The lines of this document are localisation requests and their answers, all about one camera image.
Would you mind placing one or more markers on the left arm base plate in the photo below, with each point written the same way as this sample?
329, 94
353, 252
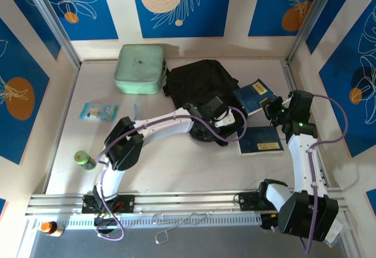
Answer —
126, 203

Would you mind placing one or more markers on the blue poster beige circle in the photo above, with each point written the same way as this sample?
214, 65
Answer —
182, 5

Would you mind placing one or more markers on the blue poster white flower outline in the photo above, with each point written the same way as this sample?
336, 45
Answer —
88, 20

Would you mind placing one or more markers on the aluminium corner post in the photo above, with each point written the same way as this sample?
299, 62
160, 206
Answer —
308, 17
53, 20

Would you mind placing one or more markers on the black backpack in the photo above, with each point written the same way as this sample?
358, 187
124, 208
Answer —
199, 81

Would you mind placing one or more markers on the green can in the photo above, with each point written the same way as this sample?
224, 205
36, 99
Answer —
84, 159

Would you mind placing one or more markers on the blue poster orange circle leaf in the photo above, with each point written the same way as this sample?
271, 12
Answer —
17, 99

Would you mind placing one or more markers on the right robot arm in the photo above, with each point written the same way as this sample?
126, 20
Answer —
305, 217

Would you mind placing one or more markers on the clear plastic case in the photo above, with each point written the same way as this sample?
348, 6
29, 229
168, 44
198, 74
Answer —
137, 112

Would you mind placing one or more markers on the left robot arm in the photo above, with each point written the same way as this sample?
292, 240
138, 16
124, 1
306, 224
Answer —
123, 143

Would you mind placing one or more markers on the blue snack packet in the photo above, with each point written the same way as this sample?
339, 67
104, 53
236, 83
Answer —
98, 111

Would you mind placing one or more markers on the mint green zip case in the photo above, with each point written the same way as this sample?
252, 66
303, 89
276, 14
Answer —
139, 67

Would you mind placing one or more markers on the blue poster orange circle feather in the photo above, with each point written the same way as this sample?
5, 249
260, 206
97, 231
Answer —
273, 5

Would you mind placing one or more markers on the clear plastic bag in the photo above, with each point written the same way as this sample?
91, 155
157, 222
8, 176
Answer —
340, 228

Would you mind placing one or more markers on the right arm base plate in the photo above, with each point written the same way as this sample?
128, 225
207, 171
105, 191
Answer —
246, 202

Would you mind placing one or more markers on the aluminium frame rail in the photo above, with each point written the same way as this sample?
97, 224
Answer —
188, 200

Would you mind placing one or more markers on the dark blue book yellow label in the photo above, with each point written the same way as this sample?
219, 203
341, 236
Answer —
258, 139

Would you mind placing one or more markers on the orange cap bottle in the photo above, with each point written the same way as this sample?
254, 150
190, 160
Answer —
51, 228

